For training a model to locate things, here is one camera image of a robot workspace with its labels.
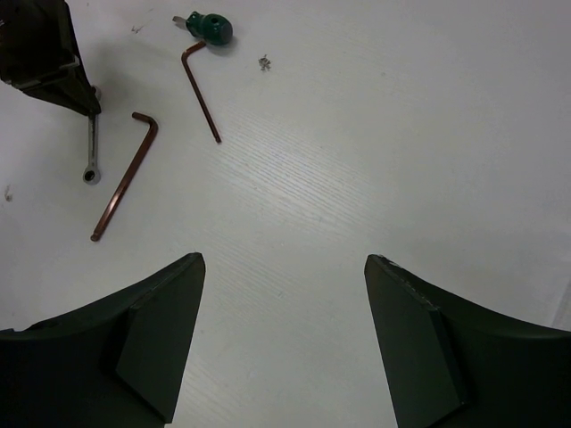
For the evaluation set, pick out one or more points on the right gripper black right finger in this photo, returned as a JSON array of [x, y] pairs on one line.
[[452, 363]]

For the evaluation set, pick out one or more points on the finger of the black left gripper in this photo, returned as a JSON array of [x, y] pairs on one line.
[[40, 55]]

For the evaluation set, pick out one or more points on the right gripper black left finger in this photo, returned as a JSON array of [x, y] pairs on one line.
[[116, 362]]

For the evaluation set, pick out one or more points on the small silver ratchet wrench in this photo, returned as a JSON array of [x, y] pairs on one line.
[[92, 175]]

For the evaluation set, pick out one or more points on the green stubby screwdriver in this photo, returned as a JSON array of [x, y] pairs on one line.
[[212, 28]]

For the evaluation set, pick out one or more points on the small metal screws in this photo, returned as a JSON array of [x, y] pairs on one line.
[[265, 63]]

